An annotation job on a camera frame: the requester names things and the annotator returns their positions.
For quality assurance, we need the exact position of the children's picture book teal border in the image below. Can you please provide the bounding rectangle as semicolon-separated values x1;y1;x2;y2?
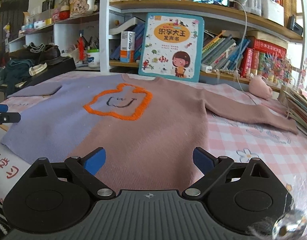
138;12;204;82

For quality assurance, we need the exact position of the dark green clothing pile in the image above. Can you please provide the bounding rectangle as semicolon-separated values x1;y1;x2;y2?
3;59;35;96

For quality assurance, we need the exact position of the white charging cable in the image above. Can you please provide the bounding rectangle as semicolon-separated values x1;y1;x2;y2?
228;0;292;117

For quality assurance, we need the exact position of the red books row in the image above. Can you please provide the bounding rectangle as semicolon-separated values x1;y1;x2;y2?
239;36;287;82

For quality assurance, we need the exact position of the wooden and white bookshelf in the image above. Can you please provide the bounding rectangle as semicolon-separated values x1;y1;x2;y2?
6;0;305;82

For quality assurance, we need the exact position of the pink plush toy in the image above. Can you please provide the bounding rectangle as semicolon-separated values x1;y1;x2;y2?
249;75;273;100

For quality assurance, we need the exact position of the white jar green lid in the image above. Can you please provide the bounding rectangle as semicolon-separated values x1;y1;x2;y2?
87;49;100;68

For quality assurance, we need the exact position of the row of leaning books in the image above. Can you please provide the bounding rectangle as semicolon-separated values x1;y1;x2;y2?
201;30;250;73

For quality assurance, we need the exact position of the pink checkered tablecloth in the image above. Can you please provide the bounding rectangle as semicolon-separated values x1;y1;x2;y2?
0;76;307;200

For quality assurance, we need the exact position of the white and orange box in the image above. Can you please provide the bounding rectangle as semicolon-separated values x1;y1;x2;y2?
120;31;136;63

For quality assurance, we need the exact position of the white storage box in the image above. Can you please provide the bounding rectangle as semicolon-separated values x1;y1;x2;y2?
261;0;284;26

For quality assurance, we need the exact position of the stack of books at right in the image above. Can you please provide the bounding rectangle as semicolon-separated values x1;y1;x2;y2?
283;88;307;136

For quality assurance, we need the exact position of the brown leather shoe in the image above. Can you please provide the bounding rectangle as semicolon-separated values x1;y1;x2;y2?
38;44;63;65

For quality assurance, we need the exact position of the pink and purple sweater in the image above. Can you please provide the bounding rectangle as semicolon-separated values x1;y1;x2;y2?
1;74;298;190

